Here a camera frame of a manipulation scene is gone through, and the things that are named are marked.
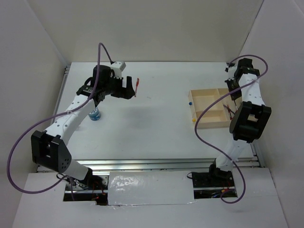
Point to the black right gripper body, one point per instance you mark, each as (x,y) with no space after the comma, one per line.
(232,85)

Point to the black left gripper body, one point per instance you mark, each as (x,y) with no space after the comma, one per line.
(115,87)

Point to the red ballpoint pen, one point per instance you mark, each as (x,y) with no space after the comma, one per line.
(136,87)

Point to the purple gel pen clear cap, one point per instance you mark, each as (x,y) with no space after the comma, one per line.
(229,109)

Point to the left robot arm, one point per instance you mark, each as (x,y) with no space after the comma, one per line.
(49,147)

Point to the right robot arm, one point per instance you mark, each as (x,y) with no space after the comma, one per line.
(249,120)

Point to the cream compartment tray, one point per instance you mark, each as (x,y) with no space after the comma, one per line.
(217,116)

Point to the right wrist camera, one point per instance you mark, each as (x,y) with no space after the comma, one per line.
(230,70)

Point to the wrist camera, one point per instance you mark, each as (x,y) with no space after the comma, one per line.
(230,70)
(118,67)

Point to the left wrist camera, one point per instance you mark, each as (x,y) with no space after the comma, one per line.
(118,67)

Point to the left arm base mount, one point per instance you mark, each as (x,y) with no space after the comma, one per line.
(76,191)

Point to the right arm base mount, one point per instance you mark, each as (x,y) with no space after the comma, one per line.
(206,187)

